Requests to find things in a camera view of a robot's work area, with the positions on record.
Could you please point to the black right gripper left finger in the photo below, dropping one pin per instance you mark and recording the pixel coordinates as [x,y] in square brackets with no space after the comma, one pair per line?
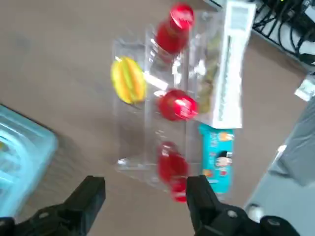
[83,204]

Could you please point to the red cola drink bottle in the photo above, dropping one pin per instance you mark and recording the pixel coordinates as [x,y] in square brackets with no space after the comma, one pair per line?
[176,27]
[178,104]
[172,167]

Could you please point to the light blue plastic basket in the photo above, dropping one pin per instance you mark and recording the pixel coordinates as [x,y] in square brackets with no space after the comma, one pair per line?
[22,152]

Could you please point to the white cracker box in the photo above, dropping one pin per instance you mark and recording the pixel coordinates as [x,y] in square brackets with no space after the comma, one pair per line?
[231,73]

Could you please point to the teal snack packet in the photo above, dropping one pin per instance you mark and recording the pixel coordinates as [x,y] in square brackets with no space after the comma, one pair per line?
[217,157]

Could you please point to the clear acrylic rack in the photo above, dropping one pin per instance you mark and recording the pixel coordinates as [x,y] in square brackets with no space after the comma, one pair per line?
[133,137]

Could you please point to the yellow green starfruit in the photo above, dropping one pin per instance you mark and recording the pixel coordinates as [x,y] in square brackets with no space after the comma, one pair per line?
[128,79]

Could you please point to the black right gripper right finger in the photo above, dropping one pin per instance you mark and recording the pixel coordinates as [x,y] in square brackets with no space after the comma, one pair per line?
[204,209]

